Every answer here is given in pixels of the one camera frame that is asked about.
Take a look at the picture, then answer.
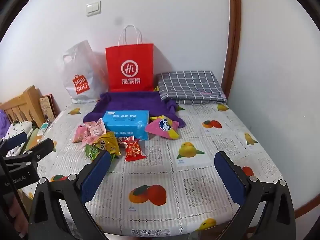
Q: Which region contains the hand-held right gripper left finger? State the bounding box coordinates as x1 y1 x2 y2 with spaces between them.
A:
27 151 112 240

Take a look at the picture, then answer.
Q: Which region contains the white dotted cloth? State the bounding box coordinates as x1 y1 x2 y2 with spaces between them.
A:
4 121 34 155

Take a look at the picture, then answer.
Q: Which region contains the pink yellow snack packet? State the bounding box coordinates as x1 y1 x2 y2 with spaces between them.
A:
145 115 180 140

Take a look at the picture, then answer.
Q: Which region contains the grey checked folded cloth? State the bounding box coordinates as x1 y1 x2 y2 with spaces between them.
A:
157 70 228 105

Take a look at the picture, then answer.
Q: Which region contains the wooden door frame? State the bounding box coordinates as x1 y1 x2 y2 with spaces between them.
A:
221 0 242 98

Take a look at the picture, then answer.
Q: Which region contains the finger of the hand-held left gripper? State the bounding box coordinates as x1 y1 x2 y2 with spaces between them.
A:
24 138 55 161
0 132 28 153

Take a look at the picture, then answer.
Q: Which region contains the white plastic shopping bag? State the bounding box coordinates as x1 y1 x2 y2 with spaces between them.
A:
59 40 109 104

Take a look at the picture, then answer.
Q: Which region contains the pink bear snack packet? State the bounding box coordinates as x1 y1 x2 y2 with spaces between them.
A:
72 126 88 144

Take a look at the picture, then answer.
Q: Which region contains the pale pink snack packet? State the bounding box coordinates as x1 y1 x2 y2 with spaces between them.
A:
82 132 100 144

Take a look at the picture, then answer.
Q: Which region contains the brown patterned box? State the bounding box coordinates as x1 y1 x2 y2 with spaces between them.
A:
39 94 57 125

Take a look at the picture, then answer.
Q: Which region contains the red snack packet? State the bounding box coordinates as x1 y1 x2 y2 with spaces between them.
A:
124 139 147 162

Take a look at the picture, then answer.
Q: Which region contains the purple towel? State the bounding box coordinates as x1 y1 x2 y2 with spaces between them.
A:
83 92 186 128

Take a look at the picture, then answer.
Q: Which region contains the purple fluffy cloth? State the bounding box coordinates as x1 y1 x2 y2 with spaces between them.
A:
0 109 11 132

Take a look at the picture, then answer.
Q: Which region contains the red paper bag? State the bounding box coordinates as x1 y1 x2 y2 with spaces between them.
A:
105 25 154 93

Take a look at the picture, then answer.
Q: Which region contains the blue tissue pack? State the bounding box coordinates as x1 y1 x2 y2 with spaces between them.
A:
102 110 150 140

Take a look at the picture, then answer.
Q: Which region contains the person's left hand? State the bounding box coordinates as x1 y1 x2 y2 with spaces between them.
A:
7 196 30 238

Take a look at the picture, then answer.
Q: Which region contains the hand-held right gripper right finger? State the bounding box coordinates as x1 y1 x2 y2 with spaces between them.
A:
214 151 297 240

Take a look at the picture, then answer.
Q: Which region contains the green snack packet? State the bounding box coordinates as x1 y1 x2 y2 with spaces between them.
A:
84 143 102 162

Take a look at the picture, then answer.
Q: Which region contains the white light switch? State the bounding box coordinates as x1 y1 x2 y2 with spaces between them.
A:
86 0 102 16

